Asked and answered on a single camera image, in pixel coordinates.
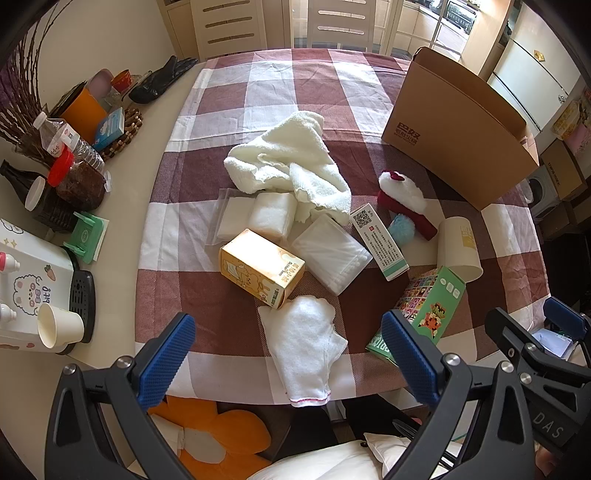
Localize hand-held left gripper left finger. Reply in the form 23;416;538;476
44;313;197;480

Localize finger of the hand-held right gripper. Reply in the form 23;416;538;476
542;296;591;356
485;308;591;393

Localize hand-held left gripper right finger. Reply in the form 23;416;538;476
381;309;539;480

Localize green pixel-print box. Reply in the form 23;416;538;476
366;265;466;367

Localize large paper cup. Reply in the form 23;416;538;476
436;216;484;282

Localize small white towel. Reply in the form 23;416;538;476
257;295;348;408

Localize white medicine box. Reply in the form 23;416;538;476
351;202;411;281

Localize yellow carton box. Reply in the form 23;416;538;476
219;228;306;311

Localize clear plastic zip bag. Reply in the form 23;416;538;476
205;187;259;250

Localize red white plush hat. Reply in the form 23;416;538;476
376;170;439;241

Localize brown cardboard box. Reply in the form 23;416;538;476
381;46;540;210

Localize pink container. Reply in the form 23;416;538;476
90;69;114;100

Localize orange flower cushion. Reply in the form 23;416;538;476
148;394;273;474

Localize brown cardboard carton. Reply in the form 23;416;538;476
538;198;578;238
540;138;587;200

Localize small paper cup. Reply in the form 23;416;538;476
37;302;85;349

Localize blue fluffy ball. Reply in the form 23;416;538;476
388;213;420;244

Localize clear cotton swab box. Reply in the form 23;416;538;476
291;215;374;296

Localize white padded cloth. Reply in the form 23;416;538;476
259;434;416;480

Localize green plastic holder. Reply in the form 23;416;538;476
62;210;110;264

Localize white cartoon water dispenser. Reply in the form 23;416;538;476
0;217;95;356

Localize folded white towel pack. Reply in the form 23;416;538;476
249;191;297;241

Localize red lid jar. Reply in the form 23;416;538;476
47;148;108;210

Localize hanging pastel cloths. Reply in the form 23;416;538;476
551;99;591;155

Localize dark glass bottle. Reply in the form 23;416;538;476
0;159;79;232

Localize wooden bead trivet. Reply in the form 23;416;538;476
99;107;144;162

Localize large white towel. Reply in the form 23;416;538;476
224;111;352;227

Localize blue tissue pack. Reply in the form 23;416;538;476
93;107;126;146

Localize checkered tablecloth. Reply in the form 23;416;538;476
134;48;552;407

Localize plastic water bottle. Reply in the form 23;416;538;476
33;112;106;174

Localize white refrigerator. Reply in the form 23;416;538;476
487;9;585;134

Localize orange canister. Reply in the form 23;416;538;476
60;90;109;130

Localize dried branches bunch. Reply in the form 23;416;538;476
0;0;77;158

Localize black built-in oven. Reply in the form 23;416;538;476
443;0;478;33

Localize wooden chair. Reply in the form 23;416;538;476
307;0;386;54

